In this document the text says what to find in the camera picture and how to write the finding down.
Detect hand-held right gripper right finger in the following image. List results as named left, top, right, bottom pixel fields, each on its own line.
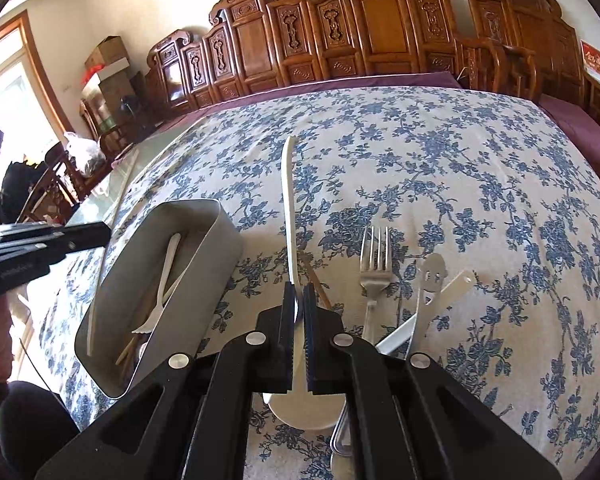
left=302, top=284, right=563, bottom=480

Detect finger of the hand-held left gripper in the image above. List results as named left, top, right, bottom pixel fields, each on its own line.
left=0, top=222, right=67, bottom=242
left=0, top=222, right=112, bottom=264

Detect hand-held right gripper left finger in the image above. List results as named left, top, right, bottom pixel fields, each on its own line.
left=35, top=282, right=297, bottom=480

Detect white plastic fork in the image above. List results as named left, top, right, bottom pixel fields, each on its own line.
left=131, top=232, right=182, bottom=336

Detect rectangular metal tin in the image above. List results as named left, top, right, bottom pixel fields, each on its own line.
left=74, top=199, right=246, bottom=401

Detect white long-handled spoon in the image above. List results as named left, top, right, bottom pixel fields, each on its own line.
left=262, top=136, right=348, bottom=432

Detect black clothing pile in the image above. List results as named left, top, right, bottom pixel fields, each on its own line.
left=0, top=159, right=49, bottom=224

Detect wooden chair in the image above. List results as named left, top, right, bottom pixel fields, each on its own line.
left=17, top=142, right=84, bottom=224
left=79, top=97, right=131, bottom=161

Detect dark wooden chopstick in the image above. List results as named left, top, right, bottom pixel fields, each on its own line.
left=300, top=254, right=333, bottom=308

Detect clear plastic bag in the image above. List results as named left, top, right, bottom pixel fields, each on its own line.
left=62, top=131, right=110, bottom=179

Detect pale fork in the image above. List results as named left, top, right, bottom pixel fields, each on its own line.
left=359, top=225, right=394, bottom=343

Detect wooden cabinet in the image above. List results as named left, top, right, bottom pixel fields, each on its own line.
left=82, top=77, right=146, bottom=132

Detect smiley face metal spoon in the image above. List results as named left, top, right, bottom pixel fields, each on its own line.
left=407, top=252, right=448, bottom=361

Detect person's dark trousers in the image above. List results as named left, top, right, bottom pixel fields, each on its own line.
left=0, top=380, right=81, bottom=480

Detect white box with red contents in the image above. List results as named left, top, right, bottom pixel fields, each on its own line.
left=80, top=57, right=131, bottom=89

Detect brown cardboard box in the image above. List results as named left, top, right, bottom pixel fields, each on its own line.
left=84, top=36, right=127, bottom=69

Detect blue floral tablecloth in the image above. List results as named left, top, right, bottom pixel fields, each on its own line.
left=37, top=85, right=600, bottom=480

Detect purple sofa cushion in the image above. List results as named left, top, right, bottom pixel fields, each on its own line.
left=155, top=71, right=463, bottom=131

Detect carved wooden sofa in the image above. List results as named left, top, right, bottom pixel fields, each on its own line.
left=142, top=0, right=538, bottom=118

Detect purple armchair cushion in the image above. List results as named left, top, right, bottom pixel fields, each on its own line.
left=537, top=95, right=600, bottom=173

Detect carved wooden armchair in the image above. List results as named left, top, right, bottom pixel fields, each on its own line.
left=467, top=0, right=600, bottom=141

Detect red desk calendar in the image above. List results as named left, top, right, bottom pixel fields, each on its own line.
left=580, top=40, right=600, bottom=86

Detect wooden door frame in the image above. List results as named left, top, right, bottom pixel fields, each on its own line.
left=0, top=10, right=81, bottom=171

